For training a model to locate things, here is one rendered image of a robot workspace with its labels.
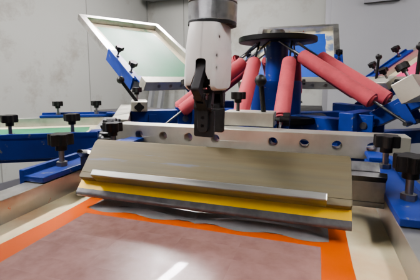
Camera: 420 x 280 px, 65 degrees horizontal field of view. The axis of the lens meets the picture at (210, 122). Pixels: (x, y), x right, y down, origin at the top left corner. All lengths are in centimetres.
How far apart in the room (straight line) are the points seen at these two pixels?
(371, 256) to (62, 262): 35
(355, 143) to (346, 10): 365
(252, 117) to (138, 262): 50
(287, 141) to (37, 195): 50
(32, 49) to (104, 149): 367
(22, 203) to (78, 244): 15
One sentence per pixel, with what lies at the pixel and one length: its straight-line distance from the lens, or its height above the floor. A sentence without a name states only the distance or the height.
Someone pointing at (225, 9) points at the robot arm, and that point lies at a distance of 50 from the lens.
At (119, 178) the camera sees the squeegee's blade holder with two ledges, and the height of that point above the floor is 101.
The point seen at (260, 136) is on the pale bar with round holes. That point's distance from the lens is 76.
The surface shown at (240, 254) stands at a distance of 41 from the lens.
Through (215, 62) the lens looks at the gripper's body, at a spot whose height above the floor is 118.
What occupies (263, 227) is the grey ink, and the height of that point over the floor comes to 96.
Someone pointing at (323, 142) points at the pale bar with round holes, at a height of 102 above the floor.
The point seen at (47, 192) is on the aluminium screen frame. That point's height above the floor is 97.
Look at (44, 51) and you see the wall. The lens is 429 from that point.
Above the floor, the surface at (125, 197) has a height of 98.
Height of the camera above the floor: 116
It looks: 8 degrees down
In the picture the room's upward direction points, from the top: straight up
